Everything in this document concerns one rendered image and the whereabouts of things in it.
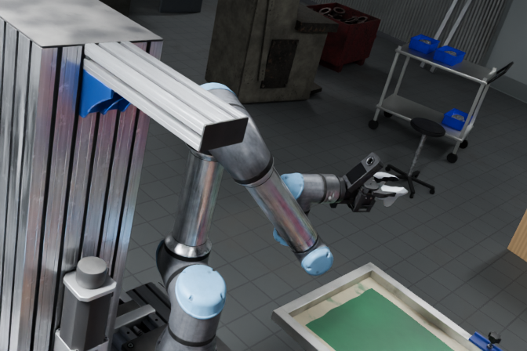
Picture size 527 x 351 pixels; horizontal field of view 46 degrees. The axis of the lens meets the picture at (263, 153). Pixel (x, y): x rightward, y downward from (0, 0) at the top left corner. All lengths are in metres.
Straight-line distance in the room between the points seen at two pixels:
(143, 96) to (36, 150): 0.24
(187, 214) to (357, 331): 1.05
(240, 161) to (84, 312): 0.44
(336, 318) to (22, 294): 1.30
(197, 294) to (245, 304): 2.35
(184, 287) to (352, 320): 1.04
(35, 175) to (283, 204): 0.52
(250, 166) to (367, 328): 1.22
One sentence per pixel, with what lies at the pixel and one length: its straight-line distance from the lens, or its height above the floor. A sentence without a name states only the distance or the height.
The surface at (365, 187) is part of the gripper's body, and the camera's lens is 1.63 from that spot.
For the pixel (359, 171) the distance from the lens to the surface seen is 1.62.
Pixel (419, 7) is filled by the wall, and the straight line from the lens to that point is 10.32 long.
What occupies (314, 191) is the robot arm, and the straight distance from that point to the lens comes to 1.56.
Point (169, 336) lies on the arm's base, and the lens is 1.54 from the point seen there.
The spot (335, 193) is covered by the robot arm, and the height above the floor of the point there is 1.66.
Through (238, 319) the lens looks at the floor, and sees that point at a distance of 3.67.
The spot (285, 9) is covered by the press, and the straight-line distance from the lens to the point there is 6.16.
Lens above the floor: 2.40
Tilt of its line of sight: 26 degrees down
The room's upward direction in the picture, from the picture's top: 15 degrees clockwise
